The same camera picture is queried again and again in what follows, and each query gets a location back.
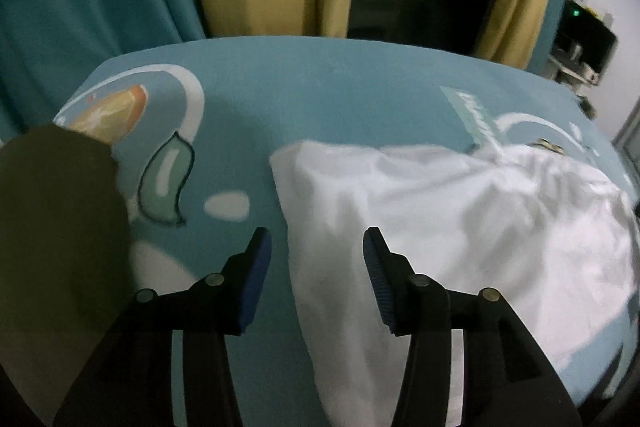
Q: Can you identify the white shirt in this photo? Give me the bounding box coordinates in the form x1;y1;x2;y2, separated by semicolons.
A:
270;139;640;426

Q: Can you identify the black computer monitor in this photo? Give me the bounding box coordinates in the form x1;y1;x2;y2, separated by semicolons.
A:
557;0;619;76

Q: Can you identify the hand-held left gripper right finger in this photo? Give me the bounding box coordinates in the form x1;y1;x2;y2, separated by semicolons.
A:
362;226;584;427

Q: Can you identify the teal printed bed sheet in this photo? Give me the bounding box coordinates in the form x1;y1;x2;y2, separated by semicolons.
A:
50;35;637;427

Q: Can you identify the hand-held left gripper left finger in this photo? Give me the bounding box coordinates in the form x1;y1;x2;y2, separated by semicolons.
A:
52;227;274;427

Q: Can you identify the olive green cloth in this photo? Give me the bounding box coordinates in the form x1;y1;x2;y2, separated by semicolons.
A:
0;124;135;410

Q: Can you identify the white desk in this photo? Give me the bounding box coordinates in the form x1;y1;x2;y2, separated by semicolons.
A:
547;54;602;108

